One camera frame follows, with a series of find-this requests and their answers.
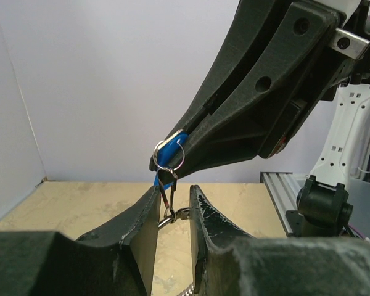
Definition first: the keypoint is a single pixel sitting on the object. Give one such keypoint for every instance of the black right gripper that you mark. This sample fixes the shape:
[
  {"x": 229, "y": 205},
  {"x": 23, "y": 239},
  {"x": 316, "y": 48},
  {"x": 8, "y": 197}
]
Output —
[{"x": 346, "y": 61}]

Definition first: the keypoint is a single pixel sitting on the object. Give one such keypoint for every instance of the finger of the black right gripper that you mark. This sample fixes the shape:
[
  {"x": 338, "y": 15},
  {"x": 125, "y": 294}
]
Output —
[
  {"x": 259, "y": 108},
  {"x": 234, "y": 71}
]

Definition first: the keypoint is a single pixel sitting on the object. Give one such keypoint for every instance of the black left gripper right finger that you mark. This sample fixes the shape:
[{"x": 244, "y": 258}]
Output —
[{"x": 228, "y": 261}]

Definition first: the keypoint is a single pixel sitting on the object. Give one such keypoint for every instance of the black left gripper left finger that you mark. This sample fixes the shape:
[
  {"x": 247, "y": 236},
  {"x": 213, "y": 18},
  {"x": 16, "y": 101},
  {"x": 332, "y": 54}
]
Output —
[{"x": 116, "y": 258}]

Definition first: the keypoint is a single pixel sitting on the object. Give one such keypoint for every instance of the metal keyring with carabiner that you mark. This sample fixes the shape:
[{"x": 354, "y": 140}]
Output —
[{"x": 167, "y": 192}]

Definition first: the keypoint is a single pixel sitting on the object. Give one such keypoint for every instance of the blue-capped key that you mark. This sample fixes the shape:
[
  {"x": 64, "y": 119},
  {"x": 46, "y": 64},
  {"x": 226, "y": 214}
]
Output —
[{"x": 165, "y": 150}]

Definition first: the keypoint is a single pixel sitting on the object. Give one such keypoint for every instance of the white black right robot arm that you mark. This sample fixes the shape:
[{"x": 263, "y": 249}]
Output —
[{"x": 278, "y": 60}]

